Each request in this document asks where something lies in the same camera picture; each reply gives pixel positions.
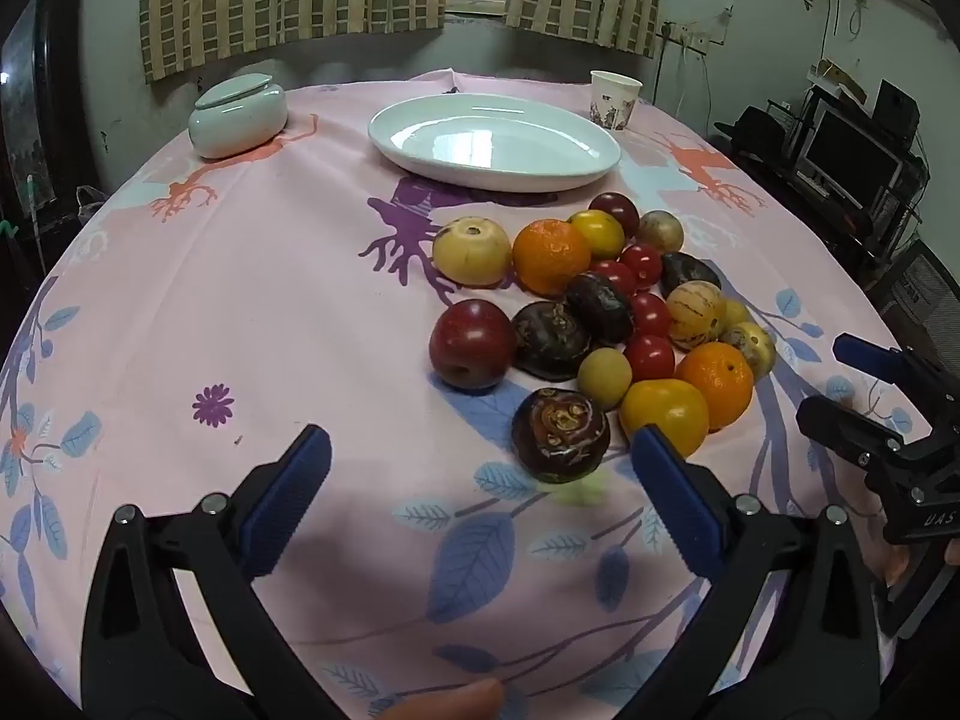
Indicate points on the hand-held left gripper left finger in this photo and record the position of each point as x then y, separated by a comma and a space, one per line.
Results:
289, 495

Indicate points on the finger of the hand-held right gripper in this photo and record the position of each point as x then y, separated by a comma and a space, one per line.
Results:
840, 427
862, 355

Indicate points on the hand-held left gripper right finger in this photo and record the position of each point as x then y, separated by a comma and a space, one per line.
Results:
679, 499

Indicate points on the yellow orange citrus fruit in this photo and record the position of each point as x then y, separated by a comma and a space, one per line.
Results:
600, 234
664, 412

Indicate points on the striped yellow pepino melon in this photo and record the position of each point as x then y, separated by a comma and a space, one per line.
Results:
696, 315
752, 349

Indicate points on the orange mandarin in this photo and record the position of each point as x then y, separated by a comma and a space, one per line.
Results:
551, 255
716, 386

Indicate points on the dark purple water chestnut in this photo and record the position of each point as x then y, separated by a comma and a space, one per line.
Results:
561, 435
598, 306
686, 272
547, 341

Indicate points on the small yellow round fruit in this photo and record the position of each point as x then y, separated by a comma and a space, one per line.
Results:
736, 313
604, 377

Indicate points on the red cherry tomato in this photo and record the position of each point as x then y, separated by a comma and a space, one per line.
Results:
615, 276
649, 358
649, 313
641, 261

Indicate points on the dark red apple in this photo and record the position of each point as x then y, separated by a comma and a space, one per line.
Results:
472, 345

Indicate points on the brownish passion fruit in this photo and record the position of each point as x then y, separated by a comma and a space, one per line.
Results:
660, 231

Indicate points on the pale yellow round fruit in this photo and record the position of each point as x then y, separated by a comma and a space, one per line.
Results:
472, 251

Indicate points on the white oval plate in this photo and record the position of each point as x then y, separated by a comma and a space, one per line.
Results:
495, 139

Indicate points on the person's right hand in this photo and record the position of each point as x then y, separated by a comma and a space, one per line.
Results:
892, 564

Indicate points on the person's left hand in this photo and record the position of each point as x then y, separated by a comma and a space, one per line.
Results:
457, 701

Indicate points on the black computer desk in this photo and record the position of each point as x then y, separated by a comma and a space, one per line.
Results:
825, 232

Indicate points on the black computer monitor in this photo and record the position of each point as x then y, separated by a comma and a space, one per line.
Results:
847, 157

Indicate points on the pink printed tablecloth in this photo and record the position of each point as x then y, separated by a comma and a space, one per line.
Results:
262, 277

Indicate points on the black hat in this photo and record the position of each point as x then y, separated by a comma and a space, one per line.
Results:
757, 131

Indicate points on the black speaker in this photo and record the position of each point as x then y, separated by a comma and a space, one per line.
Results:
896, 109

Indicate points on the small cardboard box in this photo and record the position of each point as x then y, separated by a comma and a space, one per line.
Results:
836, 76

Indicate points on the dark red plum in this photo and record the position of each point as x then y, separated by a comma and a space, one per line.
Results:
615, 208

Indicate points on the white plastic bag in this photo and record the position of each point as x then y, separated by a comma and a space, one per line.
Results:
94, 202

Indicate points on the printed paper cup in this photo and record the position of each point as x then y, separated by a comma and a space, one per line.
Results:
615, 101

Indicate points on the pale green lidded jar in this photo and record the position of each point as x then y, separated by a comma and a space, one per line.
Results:
236, 124

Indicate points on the white wall socket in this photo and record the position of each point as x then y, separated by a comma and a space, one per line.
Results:
686, 37

